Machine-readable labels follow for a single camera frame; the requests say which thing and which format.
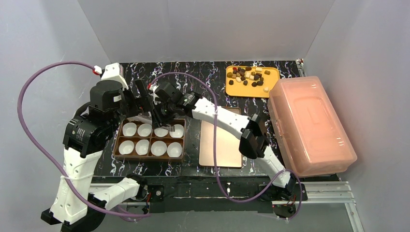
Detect brown chocolate box tray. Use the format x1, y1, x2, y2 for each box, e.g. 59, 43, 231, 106
113, 119, 186, 162

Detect aluminium frame rail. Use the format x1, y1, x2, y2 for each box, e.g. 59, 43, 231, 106
86, 181, 364, 232

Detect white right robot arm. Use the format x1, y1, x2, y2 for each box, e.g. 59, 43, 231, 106
147, 82, 297, 197

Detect rose gold box lid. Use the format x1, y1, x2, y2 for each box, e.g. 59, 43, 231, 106
199, 121, 243, 168

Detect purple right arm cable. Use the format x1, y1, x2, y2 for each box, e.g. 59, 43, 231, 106
148, 72, 303, 220

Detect pink plastic storage box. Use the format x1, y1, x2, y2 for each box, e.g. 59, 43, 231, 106
268, 76, 357, 177

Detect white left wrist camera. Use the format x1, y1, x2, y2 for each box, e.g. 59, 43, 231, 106
101, 63, 129, 90

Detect white paper cup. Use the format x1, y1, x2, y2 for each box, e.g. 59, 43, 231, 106
118, 140, 134, 155
169, 124, 185, 138
154, 128, 169, 137
167, 142, 182, 158
150, 141, 167, 157
137, 123, 152, 137
135, 139, 150, 156
122, 122, 137, 137

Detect metal tweezers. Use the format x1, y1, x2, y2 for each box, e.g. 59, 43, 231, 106
164, 120, 175, 132

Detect yellow tray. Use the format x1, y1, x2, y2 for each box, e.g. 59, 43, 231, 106
225, 66, 279, 98

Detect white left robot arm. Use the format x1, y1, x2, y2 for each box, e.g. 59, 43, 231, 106
41, 80, 153, 232

